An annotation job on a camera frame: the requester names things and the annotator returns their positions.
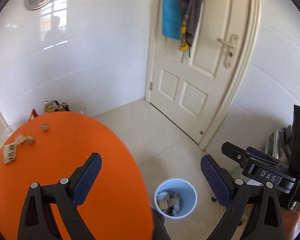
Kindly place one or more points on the white panelled door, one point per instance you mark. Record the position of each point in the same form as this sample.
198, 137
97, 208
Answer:
196, 92

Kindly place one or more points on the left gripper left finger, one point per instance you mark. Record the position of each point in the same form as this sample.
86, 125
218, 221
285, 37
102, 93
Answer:
37, 220

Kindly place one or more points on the orange stool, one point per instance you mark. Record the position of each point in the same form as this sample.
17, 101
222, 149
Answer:
290, 224

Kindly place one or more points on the brown bag on floor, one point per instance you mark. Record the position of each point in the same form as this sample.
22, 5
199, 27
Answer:
50, 107

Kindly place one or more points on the light blue trash bin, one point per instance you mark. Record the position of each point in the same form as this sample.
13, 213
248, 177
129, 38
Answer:
175, 198

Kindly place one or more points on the cream door handle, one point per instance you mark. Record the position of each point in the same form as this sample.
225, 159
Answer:
231, 51

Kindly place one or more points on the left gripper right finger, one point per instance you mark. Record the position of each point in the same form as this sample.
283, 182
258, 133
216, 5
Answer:
234, 195

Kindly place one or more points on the stacked items by wall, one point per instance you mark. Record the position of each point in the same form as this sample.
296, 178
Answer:
279, 144

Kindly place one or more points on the grey garment on door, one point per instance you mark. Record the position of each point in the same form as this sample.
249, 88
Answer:
191, 8

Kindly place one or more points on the blue cloth on door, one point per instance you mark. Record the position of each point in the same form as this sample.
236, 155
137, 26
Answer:
171, 19

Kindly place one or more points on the round orange table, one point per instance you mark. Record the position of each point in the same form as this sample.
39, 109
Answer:
64, 175

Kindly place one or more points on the yellow tool on door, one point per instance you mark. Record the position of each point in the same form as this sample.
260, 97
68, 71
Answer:
184, 45

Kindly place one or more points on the brown food ball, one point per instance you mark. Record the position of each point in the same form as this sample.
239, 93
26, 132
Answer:
45, 127
29, 140

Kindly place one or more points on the green white snack wrapper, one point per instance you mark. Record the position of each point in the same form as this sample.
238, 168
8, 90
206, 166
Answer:
9, 151

